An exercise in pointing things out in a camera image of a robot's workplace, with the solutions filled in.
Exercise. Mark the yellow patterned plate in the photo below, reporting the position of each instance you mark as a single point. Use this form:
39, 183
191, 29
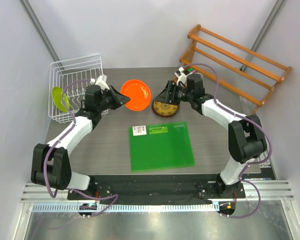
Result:
164, 110

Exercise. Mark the lime green plate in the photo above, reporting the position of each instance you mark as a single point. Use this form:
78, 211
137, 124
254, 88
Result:
60, 100

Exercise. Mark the orange plate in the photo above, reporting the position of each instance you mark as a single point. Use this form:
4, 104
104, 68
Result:
139, 94

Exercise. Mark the green cutting mat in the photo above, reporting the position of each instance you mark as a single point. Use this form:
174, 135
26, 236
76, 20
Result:
160, 147

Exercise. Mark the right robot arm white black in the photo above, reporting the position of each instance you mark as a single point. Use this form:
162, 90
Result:
246, 141

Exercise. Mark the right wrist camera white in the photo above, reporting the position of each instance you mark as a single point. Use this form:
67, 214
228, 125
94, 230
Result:
181, 75

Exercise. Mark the perforated cable duct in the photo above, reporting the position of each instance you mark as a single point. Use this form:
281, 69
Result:
81, 207

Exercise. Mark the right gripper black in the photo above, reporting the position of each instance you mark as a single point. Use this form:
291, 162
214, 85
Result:
165, 96

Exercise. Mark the white wire dish rack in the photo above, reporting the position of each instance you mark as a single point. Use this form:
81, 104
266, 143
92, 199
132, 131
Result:
78, 70

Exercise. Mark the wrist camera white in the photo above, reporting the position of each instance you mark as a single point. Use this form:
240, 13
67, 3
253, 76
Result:
100, 81
181, 75

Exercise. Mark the aluminium rail frame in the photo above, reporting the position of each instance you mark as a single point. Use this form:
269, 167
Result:
269, 190

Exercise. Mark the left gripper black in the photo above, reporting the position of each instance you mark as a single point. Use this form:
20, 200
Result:
119, 99

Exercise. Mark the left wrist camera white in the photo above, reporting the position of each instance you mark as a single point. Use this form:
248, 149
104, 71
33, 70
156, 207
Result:
100, 81

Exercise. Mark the orange wooden shelf rack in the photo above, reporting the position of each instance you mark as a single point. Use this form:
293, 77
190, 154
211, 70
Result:
247, 73

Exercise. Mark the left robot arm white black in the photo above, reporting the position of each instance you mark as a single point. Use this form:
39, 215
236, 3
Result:
51, 161

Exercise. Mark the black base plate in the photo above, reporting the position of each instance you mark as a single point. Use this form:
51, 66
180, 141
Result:
162, 189

